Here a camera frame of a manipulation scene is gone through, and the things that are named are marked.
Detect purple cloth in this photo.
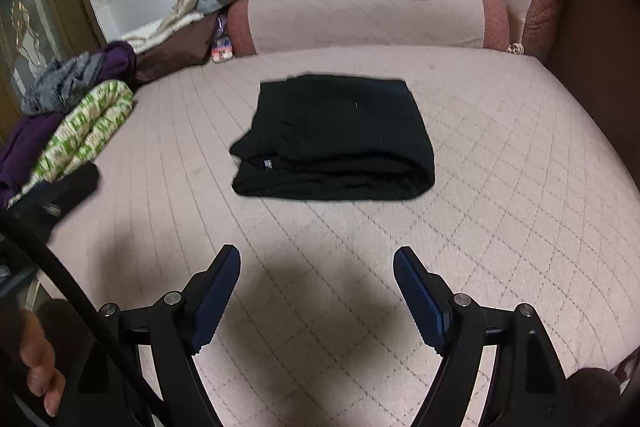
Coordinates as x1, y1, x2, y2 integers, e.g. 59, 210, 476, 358
0, 41, 137, 208

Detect black cable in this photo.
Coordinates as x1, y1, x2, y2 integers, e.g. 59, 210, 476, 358
0, 211, 167, 414

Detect cream knitted cloth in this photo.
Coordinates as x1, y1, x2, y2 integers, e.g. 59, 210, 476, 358
120, 0, 207, 55

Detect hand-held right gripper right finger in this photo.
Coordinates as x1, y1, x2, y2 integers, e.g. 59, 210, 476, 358
393, 247, 583, 427

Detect brown cloth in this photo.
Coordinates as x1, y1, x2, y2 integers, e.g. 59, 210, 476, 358
134, 14, 222, 85

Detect grey crumpled cloth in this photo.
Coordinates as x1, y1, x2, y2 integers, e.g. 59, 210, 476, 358
21, 54, 107, 116

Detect green patterned cloth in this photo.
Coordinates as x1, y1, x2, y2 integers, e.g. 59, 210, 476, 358
20, 80, 135, 198

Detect person's left hand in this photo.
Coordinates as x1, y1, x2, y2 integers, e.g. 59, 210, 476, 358
19, 309, 67, 418

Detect dark cloth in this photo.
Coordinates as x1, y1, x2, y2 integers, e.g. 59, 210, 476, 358
567, 357, 637, 427

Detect black pants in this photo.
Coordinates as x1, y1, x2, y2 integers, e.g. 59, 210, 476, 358
230, 75, 436, 202

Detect pink quilted sofa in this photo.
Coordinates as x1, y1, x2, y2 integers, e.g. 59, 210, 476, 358
0, 0, 640, 427

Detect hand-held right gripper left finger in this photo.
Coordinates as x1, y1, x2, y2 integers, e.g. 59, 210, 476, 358
55, 244, 242, 427

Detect wooden door with gold ornament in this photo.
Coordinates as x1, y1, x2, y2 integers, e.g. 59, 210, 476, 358
0, 0, 108, 130

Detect small colourful packet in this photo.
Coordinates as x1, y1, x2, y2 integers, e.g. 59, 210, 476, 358
211, 14, 235, 64

